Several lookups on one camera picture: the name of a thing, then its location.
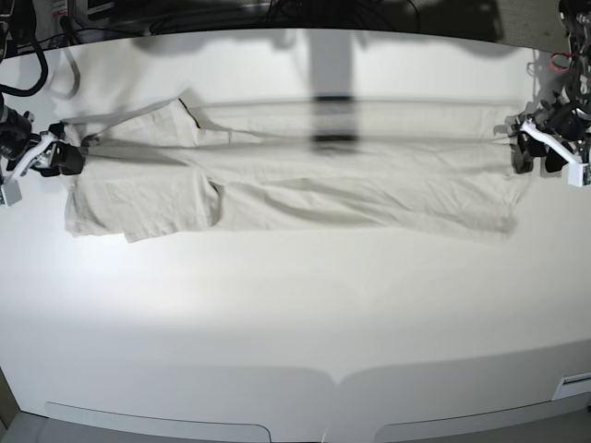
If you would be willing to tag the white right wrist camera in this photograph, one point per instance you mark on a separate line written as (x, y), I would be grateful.
(10, 193)

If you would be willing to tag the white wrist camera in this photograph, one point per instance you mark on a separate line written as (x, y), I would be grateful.
(10, 193)
(578, 174)

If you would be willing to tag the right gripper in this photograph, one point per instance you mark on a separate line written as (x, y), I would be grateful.
(44, 152)

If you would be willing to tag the beige T-shirt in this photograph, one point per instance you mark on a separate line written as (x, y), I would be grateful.
(436, 167)

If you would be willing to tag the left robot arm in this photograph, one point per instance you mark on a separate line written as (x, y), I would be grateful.
(573, 68)

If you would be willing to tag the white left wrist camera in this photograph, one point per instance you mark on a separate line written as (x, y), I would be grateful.
(578, 174)

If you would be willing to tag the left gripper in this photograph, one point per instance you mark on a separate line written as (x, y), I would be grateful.
(564, 122)

